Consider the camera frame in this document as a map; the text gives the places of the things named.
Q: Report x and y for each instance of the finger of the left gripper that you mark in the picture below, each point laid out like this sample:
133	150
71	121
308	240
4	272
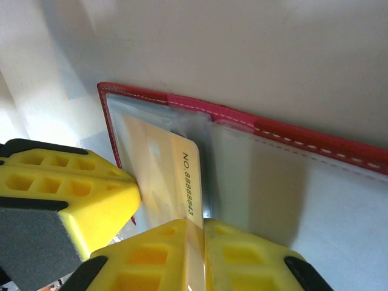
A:
60	159
91	206

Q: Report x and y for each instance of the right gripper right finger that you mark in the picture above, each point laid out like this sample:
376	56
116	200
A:
242	257

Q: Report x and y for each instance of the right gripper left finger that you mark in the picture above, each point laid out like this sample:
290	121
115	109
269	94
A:
145	254

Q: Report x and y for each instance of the gold credit card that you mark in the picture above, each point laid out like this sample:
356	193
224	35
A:
175	182

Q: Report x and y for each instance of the red card holder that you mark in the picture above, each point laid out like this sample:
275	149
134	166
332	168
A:
236	115

